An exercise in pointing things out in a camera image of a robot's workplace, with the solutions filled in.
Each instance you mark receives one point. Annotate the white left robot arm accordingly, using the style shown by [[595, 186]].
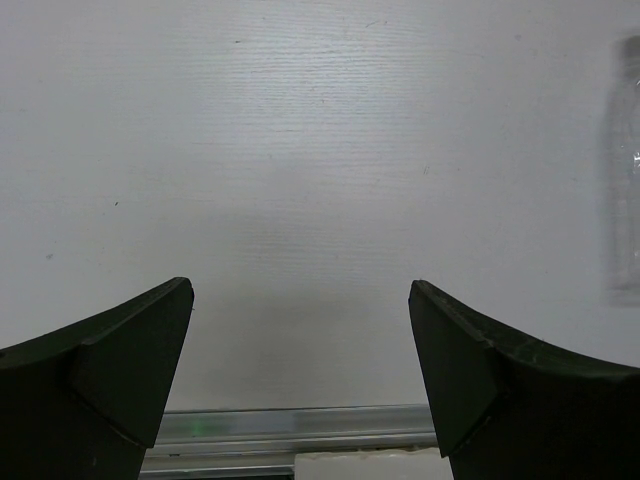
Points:
[[370, 465]]

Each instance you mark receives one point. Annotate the aluminium table edge rail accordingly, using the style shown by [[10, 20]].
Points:
[[254, 443]]

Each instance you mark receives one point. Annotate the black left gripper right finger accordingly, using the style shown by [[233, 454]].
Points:
[[506, 405]]

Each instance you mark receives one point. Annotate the clear unlabelled plastic bottle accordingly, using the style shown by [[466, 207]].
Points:
[[620, 155]]

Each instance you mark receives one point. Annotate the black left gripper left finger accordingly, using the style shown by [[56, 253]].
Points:
[[86, 401]]

